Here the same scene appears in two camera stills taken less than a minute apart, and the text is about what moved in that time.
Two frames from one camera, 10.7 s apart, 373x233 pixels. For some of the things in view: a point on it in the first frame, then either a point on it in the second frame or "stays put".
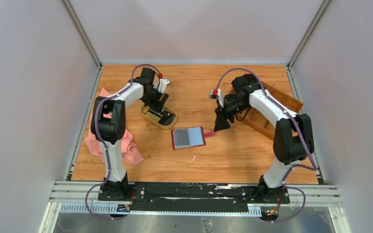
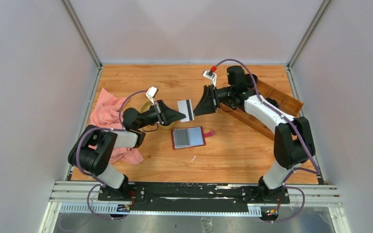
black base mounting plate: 193,197 stays put
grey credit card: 181,137 stays put
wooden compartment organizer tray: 262,121 stays put
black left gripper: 156,105 → 165,115
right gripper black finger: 221,122 → 208,103
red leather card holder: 183,138 stays put
